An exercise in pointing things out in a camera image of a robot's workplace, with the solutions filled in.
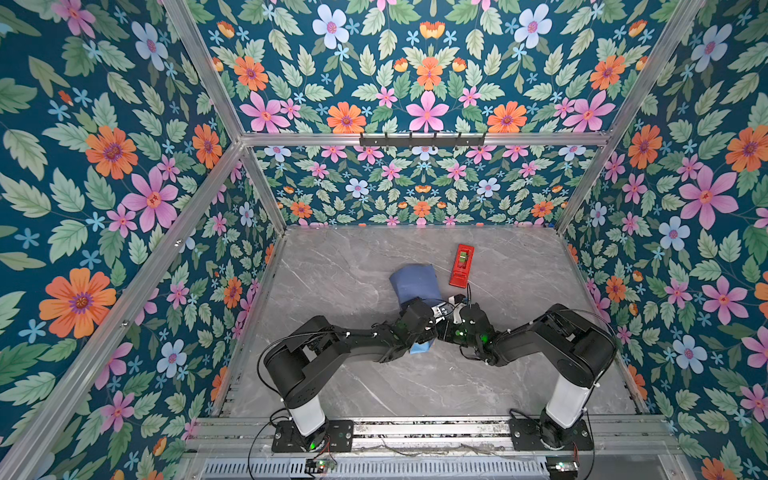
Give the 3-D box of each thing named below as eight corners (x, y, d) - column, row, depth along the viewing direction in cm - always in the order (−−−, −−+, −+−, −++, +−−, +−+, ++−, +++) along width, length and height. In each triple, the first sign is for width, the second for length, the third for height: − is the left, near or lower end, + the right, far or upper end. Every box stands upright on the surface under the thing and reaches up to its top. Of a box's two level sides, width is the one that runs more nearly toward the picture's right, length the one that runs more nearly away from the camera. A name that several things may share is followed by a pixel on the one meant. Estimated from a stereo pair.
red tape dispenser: (448, 284, 105) (450, 273, 99) (456, 254, 113) (458, 243, 108) (466, 288, 103) (469, 278, 98) (472, 258, 112) (475, 247, 107)
